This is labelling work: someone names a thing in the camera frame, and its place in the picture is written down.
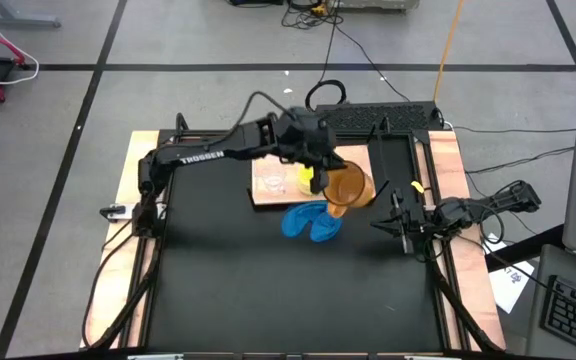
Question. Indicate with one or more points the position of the black perforated device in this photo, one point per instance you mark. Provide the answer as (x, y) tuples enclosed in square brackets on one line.
[(368, 116)]

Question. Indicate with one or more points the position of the black aluminium table frame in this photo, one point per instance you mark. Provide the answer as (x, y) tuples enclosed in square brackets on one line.
[(203, 134)]

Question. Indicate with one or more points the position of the blue cloth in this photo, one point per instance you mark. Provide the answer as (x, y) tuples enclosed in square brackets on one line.
[(300, 222)]

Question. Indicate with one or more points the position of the grey metal table leg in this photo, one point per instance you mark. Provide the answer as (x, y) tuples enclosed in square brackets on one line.
[(18, 21)]

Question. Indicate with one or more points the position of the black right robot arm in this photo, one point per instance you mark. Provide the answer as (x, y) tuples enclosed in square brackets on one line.
[(488, 205)]

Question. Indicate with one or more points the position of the clear plastic mug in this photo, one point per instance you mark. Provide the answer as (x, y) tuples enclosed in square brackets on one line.
[(274, 182)]

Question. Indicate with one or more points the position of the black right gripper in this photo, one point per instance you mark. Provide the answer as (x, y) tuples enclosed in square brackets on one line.
[(405, 220)]

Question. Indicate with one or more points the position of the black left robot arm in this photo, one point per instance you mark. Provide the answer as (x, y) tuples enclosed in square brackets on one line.
[(203, 156)]

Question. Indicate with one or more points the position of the pale yellow plastic mug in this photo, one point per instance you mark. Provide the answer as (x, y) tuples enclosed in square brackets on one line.
[(305, 180)]

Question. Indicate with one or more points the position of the white paper sheet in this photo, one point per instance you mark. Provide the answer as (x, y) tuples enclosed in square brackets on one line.
[(510, 287)]

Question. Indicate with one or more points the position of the wooden shelf with black frame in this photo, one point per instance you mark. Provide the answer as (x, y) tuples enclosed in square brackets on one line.
[(268, 165)]

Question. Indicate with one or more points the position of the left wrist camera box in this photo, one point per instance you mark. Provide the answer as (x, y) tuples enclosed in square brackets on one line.
[(310, 122)]

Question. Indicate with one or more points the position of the silver bracket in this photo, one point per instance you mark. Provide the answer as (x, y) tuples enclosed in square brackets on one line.
[(120, 212)]

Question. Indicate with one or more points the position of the grey equipment case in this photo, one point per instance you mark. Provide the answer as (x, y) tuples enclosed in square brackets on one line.
[(378, 4)]

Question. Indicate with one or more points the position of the orange enamel mug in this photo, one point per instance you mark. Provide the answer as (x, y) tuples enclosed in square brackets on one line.
[(350, 190)]

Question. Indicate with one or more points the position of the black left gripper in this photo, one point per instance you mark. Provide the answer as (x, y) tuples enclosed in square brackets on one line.
[(313, 152)]

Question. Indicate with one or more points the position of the yellow tape piece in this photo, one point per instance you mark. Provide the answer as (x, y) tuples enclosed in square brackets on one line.
[(417, 186)]

